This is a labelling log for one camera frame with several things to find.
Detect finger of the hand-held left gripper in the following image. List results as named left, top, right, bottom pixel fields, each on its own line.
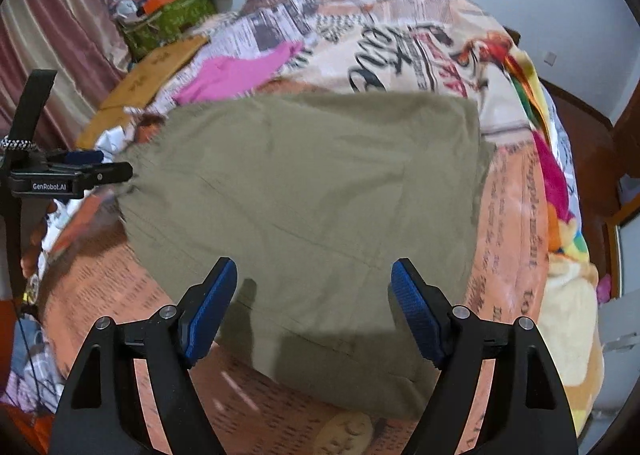
left=75, top=162, right=134, bottom=186
left=47, top=149, right=106, bottom=167

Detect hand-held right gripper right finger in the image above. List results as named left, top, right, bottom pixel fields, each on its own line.
left=389, top=257, right=581, bottom=455

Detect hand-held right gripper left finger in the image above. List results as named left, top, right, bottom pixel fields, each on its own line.
left=50, top=257, right=238, bottom=455

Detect olive green pants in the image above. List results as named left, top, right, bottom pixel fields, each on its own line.
left=117, top=92, right=496, bottom=421

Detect wooden board with flower cutouts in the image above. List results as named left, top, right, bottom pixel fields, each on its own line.
left=77, top=32, right=211, bottom=146

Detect striped brown curtain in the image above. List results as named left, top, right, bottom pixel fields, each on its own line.
left=0, top=0, right=136, bottom=151

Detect pink garment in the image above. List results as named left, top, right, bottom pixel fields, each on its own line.
left=172, top=40, right=306, bottom=106

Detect green patterned storage basket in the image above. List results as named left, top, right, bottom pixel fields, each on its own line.
left=120, top=0, right=218, bottom=63

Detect rainbow coloured fleece blanket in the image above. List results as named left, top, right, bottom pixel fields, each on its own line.
left=502, top=30, right=603, bottom=436

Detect printed newspaper pattern blanket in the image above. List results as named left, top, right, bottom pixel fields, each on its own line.
left=30, top=0, right=601, bottom=455

